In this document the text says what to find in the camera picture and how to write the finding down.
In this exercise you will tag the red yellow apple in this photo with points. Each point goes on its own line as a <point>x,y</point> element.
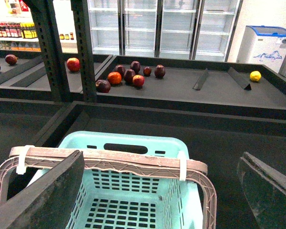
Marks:
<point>138,80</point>

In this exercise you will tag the white zip tie left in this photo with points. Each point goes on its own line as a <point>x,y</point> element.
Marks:
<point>23,150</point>

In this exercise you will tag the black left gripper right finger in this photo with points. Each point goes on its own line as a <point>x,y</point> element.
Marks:
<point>265,191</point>

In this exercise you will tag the small dark red apple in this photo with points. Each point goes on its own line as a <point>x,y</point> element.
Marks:
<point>147,71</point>

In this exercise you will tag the orange red fruit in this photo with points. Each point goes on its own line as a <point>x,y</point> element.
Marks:
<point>114,78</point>

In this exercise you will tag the dark red apple right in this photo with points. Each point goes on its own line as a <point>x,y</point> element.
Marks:
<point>159,71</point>

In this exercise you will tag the red apple behind post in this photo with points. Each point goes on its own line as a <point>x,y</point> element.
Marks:
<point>73,64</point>

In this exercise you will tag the yellow lemon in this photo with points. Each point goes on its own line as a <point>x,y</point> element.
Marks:
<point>255,76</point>

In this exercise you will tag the black shelf post right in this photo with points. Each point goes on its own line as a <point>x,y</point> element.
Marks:
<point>84,46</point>

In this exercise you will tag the dark red fruit upper left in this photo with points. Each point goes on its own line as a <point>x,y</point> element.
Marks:
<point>11,59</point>

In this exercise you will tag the black shelf post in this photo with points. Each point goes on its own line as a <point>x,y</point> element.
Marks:
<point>84,46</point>
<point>43,15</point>

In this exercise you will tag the dark red apple front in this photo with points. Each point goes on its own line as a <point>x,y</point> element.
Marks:
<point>103,86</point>

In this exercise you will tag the light blue plastic basket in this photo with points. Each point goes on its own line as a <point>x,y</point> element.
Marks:
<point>112,200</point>

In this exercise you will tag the white zip tie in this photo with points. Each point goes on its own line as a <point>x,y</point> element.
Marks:
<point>183,165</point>
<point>23,150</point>

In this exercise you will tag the dark red apple back left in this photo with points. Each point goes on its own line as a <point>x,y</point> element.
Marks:
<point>120,69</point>

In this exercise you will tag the white zip tie right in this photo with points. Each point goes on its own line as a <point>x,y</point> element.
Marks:
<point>183,165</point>

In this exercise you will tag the white chest freezer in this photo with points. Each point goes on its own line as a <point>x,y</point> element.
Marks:
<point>263,45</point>

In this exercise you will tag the black shelf post left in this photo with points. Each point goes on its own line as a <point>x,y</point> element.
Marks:
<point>43,15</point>

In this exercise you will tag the bottles on white shelf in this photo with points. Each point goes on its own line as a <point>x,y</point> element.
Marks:
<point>24,30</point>

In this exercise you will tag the black divider wedge left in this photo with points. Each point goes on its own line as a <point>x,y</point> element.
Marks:
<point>201,80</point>

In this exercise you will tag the glass door refrigerator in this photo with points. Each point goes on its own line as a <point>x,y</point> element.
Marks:
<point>178,29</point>

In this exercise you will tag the dark red apple centre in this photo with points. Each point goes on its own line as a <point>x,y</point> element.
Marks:
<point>128,76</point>

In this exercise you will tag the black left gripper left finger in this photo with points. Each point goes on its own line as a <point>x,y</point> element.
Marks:
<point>47,203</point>

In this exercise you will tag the black divider wedge right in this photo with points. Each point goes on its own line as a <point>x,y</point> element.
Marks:
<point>243,83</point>

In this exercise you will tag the black divider wedge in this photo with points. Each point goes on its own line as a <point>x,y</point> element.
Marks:
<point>243,83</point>
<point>201,80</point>

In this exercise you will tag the mauve basket handle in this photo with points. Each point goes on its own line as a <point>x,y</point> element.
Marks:
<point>40,160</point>

